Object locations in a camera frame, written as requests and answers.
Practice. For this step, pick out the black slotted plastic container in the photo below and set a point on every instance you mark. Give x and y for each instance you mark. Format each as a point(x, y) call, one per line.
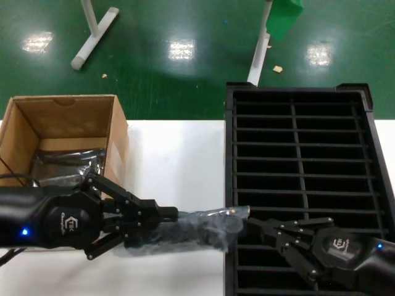
point(296, 138)

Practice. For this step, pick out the yellow paper scrap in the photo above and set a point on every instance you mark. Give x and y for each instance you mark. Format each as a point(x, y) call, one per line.
point(277, 69)

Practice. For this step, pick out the silver antistatic bag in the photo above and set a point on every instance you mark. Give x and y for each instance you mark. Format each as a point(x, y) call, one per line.
point(68, 163)
point(216, 212)

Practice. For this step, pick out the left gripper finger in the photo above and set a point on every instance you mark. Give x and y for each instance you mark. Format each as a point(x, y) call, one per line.
point(135, 226)
point(129, 205)

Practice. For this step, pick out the white metal table leg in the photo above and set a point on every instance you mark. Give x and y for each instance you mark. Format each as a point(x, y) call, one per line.
point(92, 40)
point(259, 55)

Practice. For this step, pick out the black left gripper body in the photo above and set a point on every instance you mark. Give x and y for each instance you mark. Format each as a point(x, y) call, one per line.
point(71, 222)

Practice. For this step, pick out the brown cardboard box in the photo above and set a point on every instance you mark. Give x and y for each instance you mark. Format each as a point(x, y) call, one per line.
point(61, 120)

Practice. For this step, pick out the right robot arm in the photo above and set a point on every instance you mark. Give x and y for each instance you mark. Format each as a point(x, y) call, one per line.
point(382, 265)

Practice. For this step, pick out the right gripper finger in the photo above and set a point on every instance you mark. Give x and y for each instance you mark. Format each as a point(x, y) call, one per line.
point(299, 256)
point(293, 231)

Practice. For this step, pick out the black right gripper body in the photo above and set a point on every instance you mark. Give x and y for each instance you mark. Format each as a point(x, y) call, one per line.
point(339, 253)

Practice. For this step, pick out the green tablecloth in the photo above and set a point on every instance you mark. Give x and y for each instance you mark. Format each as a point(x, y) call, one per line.
point(284, 18)

